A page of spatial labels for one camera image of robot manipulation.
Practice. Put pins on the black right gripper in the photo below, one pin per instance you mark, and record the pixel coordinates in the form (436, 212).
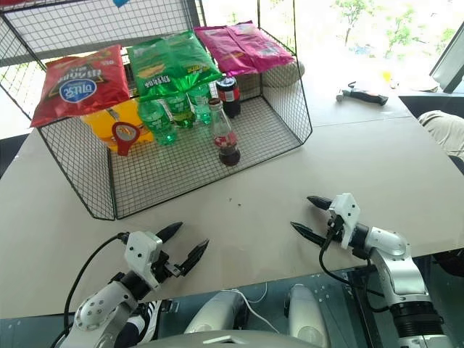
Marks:
(336, 228)

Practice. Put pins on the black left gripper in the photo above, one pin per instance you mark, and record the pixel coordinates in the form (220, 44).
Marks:
(163, 270)

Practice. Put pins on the glass cola bottle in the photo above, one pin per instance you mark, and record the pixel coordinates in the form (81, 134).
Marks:
(224, 141)

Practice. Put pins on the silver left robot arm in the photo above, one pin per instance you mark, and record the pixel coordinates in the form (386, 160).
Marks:
(105, 308)

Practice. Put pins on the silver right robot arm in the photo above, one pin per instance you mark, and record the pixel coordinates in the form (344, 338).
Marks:
(402, 268)

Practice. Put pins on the green soda plastic bottle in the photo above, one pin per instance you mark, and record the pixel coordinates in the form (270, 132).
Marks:
(156, 123)
(201, 105)
(179, 110)

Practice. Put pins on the red metal bottle cap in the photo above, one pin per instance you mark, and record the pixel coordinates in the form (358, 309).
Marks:
(214, 102)

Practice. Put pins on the dark cola plastic bottle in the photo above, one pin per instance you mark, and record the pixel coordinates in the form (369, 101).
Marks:
(228, 96)

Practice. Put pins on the silver left robot leg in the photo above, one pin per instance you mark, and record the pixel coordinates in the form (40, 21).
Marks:
(214, 315)

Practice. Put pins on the silver robot leg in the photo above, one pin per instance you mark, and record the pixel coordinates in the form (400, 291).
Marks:
(214, 315)
(304, 315)

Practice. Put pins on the black white striped shoe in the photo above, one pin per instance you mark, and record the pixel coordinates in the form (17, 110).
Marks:
(145, 320)

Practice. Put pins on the silver right robot leg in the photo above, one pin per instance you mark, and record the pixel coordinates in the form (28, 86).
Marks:
(304, 315)

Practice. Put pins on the grey robot torso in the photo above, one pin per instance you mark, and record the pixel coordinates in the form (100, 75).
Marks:
(253, 340)

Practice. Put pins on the grey rounded cushion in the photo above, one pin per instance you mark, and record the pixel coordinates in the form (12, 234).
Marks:
(286, 72)

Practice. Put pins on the small yellow object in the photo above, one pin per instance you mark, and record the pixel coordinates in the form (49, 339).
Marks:
(386, 77)

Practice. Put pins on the pink chip bag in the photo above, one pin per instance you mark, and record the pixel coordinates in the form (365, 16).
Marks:
(261, 47)
(221, 47)

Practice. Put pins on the red chip bag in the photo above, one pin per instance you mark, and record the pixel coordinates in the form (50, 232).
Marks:
(79, 87)

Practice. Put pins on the small blue object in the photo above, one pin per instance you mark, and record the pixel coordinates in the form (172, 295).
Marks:
(121, 3)

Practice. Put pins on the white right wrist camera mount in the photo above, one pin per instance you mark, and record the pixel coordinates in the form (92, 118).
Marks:
(348, 214)

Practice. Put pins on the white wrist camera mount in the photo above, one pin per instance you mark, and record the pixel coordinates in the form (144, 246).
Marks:
(348, 214)
(139, 253)

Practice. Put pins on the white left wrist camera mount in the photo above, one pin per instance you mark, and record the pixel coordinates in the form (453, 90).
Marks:
(139, 253)

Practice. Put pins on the dark window frame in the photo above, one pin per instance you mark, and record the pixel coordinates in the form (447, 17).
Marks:
(447, 69)

